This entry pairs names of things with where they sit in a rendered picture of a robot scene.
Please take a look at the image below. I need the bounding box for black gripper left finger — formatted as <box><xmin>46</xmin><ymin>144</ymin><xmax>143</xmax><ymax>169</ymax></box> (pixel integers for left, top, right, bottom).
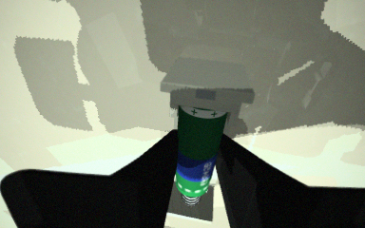
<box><xmin>0</xmin><ymin>129</ymin><xmax>179</xmax><ymax>228</ymax></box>

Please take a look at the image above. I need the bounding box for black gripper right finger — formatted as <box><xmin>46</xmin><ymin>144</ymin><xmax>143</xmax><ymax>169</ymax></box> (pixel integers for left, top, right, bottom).
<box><xmin>215</xmin><ymin>133</ymin><xmax>365</xmax><ymax>228</ymax></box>

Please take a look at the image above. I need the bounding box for green cylindrical battery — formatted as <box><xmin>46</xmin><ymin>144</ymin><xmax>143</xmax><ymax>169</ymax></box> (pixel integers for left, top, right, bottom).
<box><xmin>175</xmin><ymin>105</ymin><xmax>228</xmax><ymax>197</ymax></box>

